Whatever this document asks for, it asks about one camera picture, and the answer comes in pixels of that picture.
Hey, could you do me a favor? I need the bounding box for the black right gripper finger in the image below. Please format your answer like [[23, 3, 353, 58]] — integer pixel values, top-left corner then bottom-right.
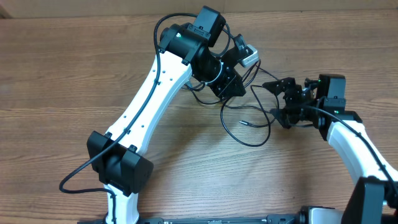
[[262, 77, 295, 93], [270, 108, 293, 129]]

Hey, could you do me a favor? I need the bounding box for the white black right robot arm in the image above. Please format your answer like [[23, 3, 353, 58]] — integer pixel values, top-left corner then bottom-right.
[[262, 74, 397, 223]]

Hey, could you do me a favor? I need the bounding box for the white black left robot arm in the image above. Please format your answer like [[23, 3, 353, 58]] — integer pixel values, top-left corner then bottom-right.
[[86, 6, 259, 223]]

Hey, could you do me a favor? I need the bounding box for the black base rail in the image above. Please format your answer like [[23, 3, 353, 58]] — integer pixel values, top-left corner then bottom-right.
[[77, 213, 308, 224]]

